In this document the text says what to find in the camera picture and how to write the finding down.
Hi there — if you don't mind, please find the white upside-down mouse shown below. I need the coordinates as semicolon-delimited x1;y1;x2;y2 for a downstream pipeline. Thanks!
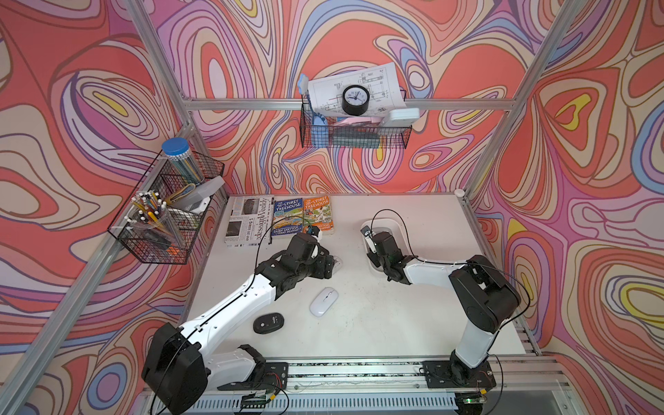
332;256;343;275

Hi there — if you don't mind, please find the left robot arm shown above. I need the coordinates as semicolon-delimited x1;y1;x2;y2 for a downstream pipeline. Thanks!
141;233;337;414

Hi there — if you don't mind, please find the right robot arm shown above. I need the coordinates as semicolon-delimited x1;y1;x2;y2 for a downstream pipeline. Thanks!
361;226;522;387

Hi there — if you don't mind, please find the white storage tray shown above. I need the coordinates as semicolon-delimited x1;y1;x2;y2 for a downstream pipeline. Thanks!
361;217;411;279

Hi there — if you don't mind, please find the white mouse on table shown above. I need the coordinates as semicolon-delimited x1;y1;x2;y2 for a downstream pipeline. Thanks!
310;287;339;317

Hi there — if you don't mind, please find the black round mouse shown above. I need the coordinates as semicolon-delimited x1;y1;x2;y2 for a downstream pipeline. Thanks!
252;312;285;335

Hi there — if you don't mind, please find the white box in basket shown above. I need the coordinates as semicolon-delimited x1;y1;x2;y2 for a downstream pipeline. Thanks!
382;107;421;128

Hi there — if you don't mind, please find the orange 13-storey treehouse book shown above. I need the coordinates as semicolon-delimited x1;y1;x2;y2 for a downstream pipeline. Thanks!
303;195;335;234

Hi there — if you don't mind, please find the blue 91-storey treehouse book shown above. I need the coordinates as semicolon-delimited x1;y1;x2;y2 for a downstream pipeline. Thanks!
271;198;304;238

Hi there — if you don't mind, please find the black round clock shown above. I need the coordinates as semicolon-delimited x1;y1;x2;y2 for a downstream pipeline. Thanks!
342;85;370;117

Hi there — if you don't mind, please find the white paper sheet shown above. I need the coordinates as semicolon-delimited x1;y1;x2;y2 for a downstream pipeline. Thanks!
308;63;406;118

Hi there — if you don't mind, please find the clear cup with pens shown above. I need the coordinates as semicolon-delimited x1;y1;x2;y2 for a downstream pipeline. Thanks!
124;191;183;252

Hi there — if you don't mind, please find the blue lid pencil jar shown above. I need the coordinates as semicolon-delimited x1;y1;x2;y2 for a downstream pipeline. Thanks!
162;138;205;185

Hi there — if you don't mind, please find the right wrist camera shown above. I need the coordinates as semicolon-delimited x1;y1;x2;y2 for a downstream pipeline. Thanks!
361;226;376;253

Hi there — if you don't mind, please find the black wire basket back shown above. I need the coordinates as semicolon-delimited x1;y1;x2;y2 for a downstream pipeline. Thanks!
299;94;413;150

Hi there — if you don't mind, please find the black wire basket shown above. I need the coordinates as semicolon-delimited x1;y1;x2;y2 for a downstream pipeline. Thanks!
107;154;227;265
299;94;413;150

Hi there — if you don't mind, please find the black wire basket left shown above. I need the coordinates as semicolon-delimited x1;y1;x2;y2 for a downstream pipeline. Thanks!
107;154;227;265

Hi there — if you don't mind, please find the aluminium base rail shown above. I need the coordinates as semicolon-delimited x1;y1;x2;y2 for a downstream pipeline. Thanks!
186;354;585;414

